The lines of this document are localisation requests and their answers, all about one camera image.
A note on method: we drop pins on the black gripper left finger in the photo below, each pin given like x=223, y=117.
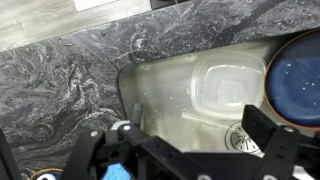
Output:
x=100, y=150

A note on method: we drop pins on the dark plate with orange rim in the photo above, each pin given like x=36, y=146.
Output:
x=46, y=169

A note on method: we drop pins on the white printed mug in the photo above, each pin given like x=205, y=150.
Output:
x=47, y=177

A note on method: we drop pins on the stainless steel sink basin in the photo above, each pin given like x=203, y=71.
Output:
x=160, y=86

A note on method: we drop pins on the metal sink drain strainer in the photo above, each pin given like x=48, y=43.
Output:
x=240, y=138

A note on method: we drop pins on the blue sponge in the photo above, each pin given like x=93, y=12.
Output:
x=118, y=172

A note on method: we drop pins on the clear plastic food container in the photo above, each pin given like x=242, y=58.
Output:
x=230, y=86

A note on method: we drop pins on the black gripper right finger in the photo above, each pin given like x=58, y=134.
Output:
x=276, y=146

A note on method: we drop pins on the blue ceramic bowl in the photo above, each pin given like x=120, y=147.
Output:
x=296, y=83

